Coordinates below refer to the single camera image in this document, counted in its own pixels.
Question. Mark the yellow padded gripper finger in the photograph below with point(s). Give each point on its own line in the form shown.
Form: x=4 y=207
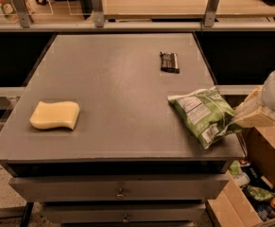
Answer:
x=260 y=117
x=251 y=103

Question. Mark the green jalapeno chip bag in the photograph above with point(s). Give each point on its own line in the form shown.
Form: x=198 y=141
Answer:
x=206 y=114

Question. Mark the green snack bag in box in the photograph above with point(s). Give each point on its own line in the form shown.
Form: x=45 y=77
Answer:
x=258 y=193

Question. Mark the dark rxbar chocolate bar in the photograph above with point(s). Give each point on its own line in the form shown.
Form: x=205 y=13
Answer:
x=170 y=63

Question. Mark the cardboard box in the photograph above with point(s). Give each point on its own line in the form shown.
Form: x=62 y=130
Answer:
x=233 y=208

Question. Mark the upper drawer knob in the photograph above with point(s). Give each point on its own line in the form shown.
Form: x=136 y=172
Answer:
x=120 y=194

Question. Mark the drawer knob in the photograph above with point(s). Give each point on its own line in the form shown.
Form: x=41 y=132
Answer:
x=125 y=219
x=120 y=194

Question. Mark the lower drawer knob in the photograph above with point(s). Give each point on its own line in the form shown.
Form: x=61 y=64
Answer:
x=125 y=219

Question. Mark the yellow sponge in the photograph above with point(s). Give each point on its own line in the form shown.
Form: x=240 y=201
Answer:
x=55 y=115

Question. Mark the lower grey drawer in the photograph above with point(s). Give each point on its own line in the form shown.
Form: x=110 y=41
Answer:
x=115 y=213

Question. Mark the grey drawer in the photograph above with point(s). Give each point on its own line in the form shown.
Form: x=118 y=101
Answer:
x=104 y=188
x=115 y=213

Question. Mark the upper grey drawer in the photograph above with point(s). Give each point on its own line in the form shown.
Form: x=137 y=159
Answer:
x=104 y=188

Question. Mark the black table leg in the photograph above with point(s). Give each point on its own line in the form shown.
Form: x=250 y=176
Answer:
x=27 y=214

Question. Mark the right metal bracket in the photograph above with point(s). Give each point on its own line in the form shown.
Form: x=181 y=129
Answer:
x=210 y=13

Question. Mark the metal bracket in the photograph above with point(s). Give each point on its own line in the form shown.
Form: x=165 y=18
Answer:
x=210 y=13
x=99 y=19
x=23 y=13

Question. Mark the middle metal bracket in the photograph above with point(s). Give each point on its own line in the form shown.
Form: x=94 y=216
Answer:
x=99 y=19

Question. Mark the left metal bracket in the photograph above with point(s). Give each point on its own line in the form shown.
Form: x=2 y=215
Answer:
x=23 y=13

